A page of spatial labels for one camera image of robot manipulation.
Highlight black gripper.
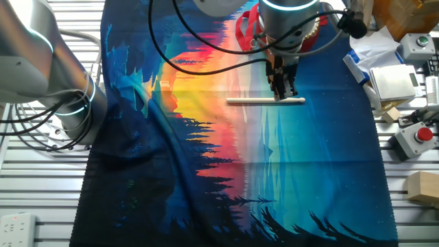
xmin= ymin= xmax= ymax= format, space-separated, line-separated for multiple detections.
xmin=265 ymin=56 xmax=299 ymax=102

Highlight pale wooden drumstick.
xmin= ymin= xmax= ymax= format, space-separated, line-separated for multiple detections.
xmin=226 ymin=97 xmax=306 ymax=105

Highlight red drum with white skin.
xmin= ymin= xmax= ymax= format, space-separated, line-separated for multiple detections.
xmin=255 ymin=6 xmax=329 ymax=54

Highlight white and blue plastic bag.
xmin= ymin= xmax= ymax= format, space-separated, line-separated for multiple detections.
xmin=342 ymin=25 xmax=405 ymax=111

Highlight colourful landscape print cloth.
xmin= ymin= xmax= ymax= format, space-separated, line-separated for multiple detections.
xmin=69 ymin=0 xmax=399 ymax=247

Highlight silver digital scale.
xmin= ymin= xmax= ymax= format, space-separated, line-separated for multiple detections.
xmin=369 ymin=64 xmax=423 ymax=102

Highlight small wooden block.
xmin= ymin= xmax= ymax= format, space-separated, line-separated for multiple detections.
xmin=381 ymin=106 xmax=402 ymax=124

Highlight wooden stick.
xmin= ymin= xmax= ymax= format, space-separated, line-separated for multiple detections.
xmin=356 ymin=0 xmax=375 ymax=25

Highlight grey box with red button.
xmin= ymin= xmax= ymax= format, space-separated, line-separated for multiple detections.
xmin=388 ymin=121 xmax=439 ymax=161

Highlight black metal clamp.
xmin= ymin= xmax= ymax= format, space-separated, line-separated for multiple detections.
xmin=397 ymin=104 xmax=439 ymax=128

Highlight grey box with green button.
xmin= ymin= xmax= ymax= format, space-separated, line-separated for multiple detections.
xmin=399 ymin=33 xmax=436 ymax=62

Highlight brown cardboard box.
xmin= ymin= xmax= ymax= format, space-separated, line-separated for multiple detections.
xmin=372 ymin=0 xmax=439 ymax=42

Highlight white ridged device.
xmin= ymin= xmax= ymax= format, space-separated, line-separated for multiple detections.
xmin=425 ymin=75 xmax=439 ymax=106

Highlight large wooden block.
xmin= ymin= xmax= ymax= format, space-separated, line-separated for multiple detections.
xmin=407 ymin=170 xmax=439 ymax=207

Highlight white power strip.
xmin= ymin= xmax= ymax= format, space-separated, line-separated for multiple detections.
xmin=0 ymin=212 xmax=37 ymax=247

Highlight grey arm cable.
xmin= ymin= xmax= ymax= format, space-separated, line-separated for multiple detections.
xmin=274 ymin=29 xmax=346 ymax=58

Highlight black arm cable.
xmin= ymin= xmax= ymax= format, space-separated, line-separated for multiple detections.
xmin=147 ymin=0 xmax=272 ymax=76
xmin=171 ymin=0 xmax=347 ymax=56

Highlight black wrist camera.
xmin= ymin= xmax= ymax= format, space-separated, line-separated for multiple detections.
xmin=337 ymin=12 xmax=368 ymax=39

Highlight thick grey cable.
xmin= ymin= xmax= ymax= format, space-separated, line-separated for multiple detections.
xmin=58 ymin=29 xmax=104 ymax=86

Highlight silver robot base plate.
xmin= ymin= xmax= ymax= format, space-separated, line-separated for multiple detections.
xmin=43 ymin=119 xmax=93 ymax=156

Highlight black base cable bundle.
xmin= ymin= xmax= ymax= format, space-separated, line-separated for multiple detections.
xmin=0 ymin=89 xmax=96 ymax=152

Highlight thin grey base cables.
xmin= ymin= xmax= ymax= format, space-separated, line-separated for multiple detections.
xmin=9 ymin=102 xmax=94 ymax=147

